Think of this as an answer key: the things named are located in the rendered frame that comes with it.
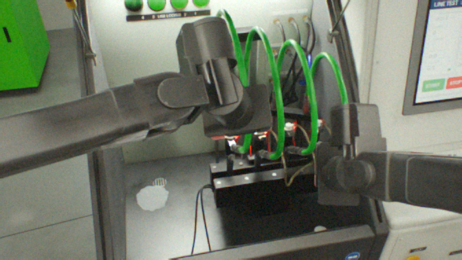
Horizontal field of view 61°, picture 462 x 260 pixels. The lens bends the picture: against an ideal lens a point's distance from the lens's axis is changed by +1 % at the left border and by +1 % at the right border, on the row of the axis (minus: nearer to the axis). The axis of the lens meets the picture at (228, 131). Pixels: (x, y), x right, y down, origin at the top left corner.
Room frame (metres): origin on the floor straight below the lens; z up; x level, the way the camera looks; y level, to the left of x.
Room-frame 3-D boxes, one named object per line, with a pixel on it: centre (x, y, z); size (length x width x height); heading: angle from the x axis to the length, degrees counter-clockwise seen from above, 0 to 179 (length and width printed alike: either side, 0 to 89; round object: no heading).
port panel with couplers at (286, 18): (1.10, -0.18, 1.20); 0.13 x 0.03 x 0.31; 102
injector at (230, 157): (0.78, -0.01, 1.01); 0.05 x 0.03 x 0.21; 12
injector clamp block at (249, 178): (0.82, -0.12, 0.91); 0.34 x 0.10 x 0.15; 102
